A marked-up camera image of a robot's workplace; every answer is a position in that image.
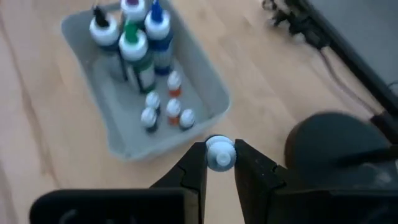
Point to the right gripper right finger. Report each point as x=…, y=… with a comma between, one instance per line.
x=264, y=199

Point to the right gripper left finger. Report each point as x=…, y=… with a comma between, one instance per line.
x=186, y=202

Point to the small purple food colouring bottle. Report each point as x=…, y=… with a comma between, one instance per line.
x=221, y=155

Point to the small blue food colouring bottle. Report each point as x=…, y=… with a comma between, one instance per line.
x=187, y=119

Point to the small green food colouring bottle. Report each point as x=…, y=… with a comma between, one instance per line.
x=149, y=118

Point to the small orange food colouring bottle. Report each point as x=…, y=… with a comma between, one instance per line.
x=173, y=109
x=174, y=82

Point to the small dark food colouring bottle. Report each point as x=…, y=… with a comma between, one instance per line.
x=153, y=100

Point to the large green food colouring bottle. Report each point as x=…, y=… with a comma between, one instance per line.
x=133, y=48

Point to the large blue food colouring bottle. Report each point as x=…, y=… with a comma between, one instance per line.
x=157, y=25

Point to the large black food colouring bottle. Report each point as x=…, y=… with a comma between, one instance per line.
x=104, y=32

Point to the large purple food colouring bottle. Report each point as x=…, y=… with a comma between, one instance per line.
x=133, y=11

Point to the grey plastic bin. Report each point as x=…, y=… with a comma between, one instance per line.
x=105, y=93

